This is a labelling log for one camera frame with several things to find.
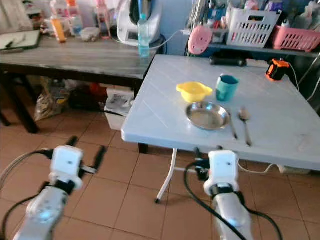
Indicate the small lidded food container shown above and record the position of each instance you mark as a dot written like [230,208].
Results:
[90,34]

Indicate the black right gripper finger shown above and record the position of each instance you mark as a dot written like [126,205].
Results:
[219,148]
[196,153]

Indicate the steel spoon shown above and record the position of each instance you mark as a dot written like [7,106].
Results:
[244,114]

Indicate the grey top wooden table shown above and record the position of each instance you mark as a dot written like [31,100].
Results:
[80,60]

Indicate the clear bottle orange cap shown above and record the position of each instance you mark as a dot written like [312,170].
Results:
[73,15]

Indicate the round steel plate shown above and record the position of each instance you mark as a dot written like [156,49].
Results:
[207,116]

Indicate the orange sauce squeeze bottle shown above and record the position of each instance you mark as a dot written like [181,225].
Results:
[58,29]

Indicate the white plastic basket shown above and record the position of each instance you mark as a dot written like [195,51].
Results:
[252,27]

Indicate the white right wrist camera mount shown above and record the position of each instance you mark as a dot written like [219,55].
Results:
[222,167]

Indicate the white plastic folding table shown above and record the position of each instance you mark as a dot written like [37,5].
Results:
[160,95]

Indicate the pink drinking bottle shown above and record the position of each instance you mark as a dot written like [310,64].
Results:
[102,19]

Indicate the white lace curtain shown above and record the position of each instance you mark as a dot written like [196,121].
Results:
[15,15]

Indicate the yellow plastic bowl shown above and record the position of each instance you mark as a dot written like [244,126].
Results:
[193,91]

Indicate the white plastic storage tub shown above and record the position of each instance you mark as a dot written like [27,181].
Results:
[120,107]

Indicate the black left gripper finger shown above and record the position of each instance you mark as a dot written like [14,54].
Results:
[73,141]
[100,156]

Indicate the slim steel utensil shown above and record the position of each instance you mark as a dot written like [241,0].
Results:
[232,125]

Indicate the white power strip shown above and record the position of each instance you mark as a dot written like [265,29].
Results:
[295,170]

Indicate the clear water bottle blue cap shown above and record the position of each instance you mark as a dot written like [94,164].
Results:
[143,37]

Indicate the crumpled clear plastic bag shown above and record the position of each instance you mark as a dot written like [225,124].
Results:
[52,100]

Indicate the green rimmed white tray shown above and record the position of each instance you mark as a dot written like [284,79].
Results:
[20,40]

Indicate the pink plastic basket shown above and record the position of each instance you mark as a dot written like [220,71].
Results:
[295,39]

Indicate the black flat case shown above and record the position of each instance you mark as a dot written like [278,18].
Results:
[227,61]

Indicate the pink round toy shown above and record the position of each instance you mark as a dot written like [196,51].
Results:
[200,39]

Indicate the teal plastic cup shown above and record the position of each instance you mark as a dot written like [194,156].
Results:
[226,88]

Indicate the orange black device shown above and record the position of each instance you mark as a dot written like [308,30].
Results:
[277,70]

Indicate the white kitchen cooking appliance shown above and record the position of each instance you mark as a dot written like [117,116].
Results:
[127,25]

